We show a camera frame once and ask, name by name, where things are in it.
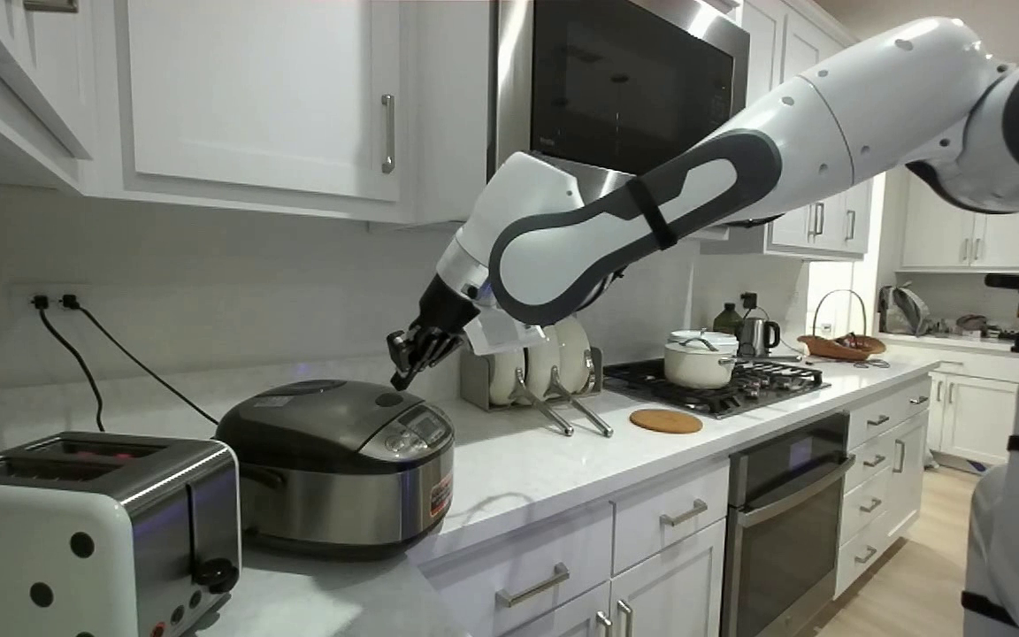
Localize white lower cabinet door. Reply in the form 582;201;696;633
613;524;734;637
496;579;615;637

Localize black metal kettle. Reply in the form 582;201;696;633
738;290;785;365

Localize stainless steel microwave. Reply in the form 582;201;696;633
490;0;754;213

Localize white cabinet door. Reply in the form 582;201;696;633
117;0;409;206
496;579;615;637
613;524;734;637

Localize white distant upper cabinets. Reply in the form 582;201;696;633
896;172;1019;274

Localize white narrow drawer cabinet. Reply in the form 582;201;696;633
837;370;936;596

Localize stainless steel oven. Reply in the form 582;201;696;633
722;405;858;637

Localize metal upper cabinet handle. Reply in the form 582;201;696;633
379;90;401;176

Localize white tall upper cabinets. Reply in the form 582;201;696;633
745;0;892;262

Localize white wall outlet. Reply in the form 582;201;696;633
13;279;101;321

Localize white sink base cabinet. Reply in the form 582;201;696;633
927;345;1019;471

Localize wicker basket with handle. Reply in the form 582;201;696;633
797;287;892;365

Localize white pot with lid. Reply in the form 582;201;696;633
663;326;745;392

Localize round cork trivet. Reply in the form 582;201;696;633
626;404;709;439

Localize white polka dot toaster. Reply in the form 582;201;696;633
0;426;246;637

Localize black gas cooktop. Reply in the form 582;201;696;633
601;349;832;418

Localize stainless black rice cooker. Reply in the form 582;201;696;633
216;373;462;559

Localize thin white cord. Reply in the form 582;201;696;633
457;488;530;524

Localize black power cable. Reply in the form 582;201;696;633
57;292;222;426
28;292;109;435

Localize metal wire dish rack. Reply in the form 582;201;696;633
457;340;615;443

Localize metal drawer handle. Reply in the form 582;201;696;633
659;500;714;531
491;562;576;613

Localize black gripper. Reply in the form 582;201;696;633
385;274;482;392

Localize white plate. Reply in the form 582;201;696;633
516;332;561;399
550;313;598;399

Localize black strap around arm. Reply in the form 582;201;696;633
623;172;679;252

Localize white upper cabinet door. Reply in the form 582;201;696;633
117;0;409;206

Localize white drawer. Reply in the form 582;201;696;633
608;455;734;575
429;504;615;633

